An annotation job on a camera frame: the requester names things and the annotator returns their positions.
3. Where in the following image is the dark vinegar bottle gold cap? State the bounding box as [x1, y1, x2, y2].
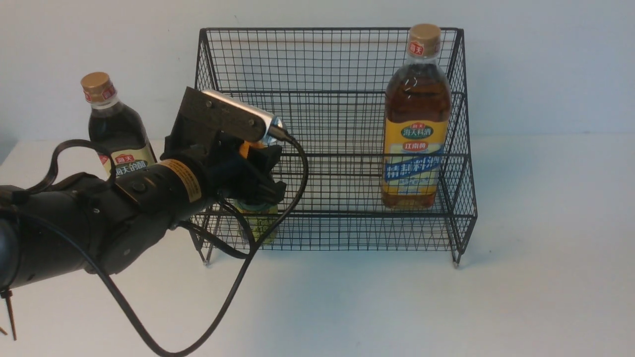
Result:
[81, 72, 157, 177]

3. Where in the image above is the small yellow-capped sauce bottle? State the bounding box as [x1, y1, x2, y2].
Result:
[235, 141, 279, 245]

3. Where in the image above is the amber cooking wine bottle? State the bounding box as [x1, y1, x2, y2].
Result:
[381, 23, 452, 210]

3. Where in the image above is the black camera cable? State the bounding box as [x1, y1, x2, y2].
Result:
[0, 136, 310, 357]

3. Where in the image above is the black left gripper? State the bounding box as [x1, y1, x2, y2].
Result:
[161, 132, 287, 205]

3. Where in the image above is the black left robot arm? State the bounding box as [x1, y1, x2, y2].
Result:
[1, 133, 286, 290]

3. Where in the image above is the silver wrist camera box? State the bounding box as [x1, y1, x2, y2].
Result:
[165, 87, 289, 151]

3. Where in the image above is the black wire mesh rack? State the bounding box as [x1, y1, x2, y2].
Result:
[195, 27, 478, 266]

